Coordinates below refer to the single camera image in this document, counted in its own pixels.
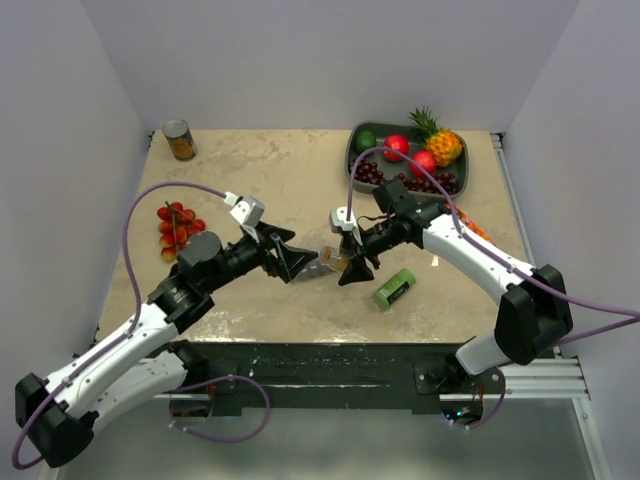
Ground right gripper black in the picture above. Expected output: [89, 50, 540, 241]
[334, 216, 401, 285]

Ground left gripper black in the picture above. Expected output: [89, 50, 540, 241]
[204, 220, 317, 293]

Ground amber pill bottle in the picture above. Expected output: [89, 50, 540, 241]
[318, 246, 350, 272]

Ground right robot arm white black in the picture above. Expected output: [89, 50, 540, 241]
[329, 179, 573, 393]

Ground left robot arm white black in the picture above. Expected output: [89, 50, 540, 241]
[14, 222, 317, 468]

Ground green cylindrical bottle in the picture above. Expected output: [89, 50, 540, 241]
[373, 268, 416, 309]

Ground dark red grape bunch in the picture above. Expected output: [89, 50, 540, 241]
[354, 154, 467, 197]

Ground red cherry tomato bunch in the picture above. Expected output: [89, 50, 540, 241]
[157, 202, 206, 263]

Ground orange snack packet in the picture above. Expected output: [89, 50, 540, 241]
[456, 207, 494, 245]

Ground red apple right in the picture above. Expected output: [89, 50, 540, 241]
[409, 150, 437, 178]

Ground red apple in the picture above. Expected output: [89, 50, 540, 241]
[383, 134, 410, 163]
[409, 150, 437, 178]

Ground green lime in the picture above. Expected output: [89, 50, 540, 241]
[354, 130, 377, 153]

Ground dark green tray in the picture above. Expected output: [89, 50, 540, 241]
[344, 121, 471, 205]

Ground red apple left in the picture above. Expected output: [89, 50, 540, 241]
[383, 134, 410, 163]

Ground small pineapple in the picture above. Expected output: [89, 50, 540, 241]
[409, 106, 464, 167]

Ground tin can orange label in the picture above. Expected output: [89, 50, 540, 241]
[162, 119, 197, 161]

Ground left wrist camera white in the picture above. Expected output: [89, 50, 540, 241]
[224, 192, 265, 228]

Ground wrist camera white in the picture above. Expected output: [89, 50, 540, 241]
[329, 206, 362, 244]
[224, 192, 265, 228]

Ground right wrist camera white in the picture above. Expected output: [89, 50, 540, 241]
[329, 206, 362, 244]

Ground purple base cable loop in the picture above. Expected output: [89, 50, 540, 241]
[168, 374, 273, 442]

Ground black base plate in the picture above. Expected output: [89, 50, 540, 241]
[87, 339, 559, 416]

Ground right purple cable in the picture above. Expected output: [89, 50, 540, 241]
[346, 146, 640, 431]

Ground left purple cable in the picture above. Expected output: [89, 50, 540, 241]
[10, 181, 231, 471]

